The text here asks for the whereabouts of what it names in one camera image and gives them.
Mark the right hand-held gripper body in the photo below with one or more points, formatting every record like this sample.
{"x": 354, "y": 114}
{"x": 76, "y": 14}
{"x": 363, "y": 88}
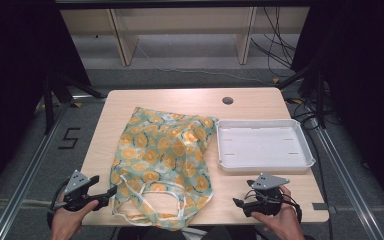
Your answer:
{"x": 265, "y": 196}

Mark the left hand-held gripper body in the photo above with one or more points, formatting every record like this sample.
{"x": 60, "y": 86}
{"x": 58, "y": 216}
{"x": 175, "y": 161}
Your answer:
{"x": 76, "y": 193}

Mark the white plastic tray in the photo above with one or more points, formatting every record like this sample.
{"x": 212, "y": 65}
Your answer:
{"x": 263, "y": 146}

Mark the orange print cloth bag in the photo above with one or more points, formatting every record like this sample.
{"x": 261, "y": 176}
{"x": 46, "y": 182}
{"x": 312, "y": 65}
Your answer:
{"x": 160, "y": 150}

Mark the person's left hand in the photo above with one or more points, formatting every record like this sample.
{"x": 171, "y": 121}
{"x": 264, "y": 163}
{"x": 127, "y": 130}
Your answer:
{"x": 68, "y": 221}

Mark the person's right hand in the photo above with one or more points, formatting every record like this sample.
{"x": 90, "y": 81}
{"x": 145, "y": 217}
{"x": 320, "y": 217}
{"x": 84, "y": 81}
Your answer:
{"x": 280, "y": 223}

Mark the person's dark clothing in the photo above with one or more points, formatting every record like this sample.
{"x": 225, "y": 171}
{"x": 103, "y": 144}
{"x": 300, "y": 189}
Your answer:
{"x": 226, "y": 233}

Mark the grey tape strip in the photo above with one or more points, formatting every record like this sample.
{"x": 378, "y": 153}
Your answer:
{"x": 320, "y": 206}

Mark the black metal stand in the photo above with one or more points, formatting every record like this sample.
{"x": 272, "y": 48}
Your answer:
{"x": 51, "y": 100}
{"x": 316, "y": 90}

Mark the dark curtain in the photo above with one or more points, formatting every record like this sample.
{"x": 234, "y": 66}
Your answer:
{"x": 363, "y": 83}
{"x": 16, "y": 83}

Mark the light wooden shelf unit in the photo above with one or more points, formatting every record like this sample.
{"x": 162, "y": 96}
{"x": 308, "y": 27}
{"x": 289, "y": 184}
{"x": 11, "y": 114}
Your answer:
{"x": 180, "y": 23}

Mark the aluminium floor rail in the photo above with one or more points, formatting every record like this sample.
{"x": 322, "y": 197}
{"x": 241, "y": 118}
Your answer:
{"x": 346, "y": 180}
{"x": 30, "y": 173}

